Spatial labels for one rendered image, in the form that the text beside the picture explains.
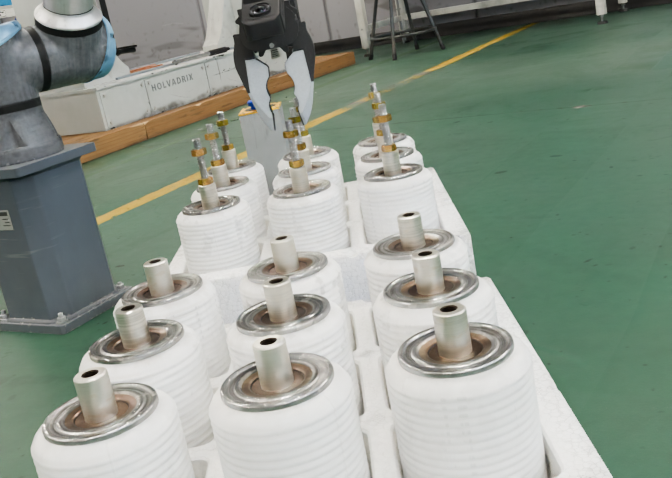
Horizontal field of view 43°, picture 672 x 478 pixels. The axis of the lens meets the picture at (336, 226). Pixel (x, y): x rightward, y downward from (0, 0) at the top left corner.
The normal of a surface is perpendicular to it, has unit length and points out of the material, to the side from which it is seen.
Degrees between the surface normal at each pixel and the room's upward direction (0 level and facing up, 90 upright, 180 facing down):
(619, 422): 0
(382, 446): 0
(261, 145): 90
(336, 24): 90
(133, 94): 90
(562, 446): 0
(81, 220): 90
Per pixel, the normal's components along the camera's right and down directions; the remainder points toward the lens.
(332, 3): -0.47, 0.33
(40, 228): 0.28, 0.22
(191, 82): 0.86, -0.02
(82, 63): 0.62, 0.56
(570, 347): -0.18, -0.94
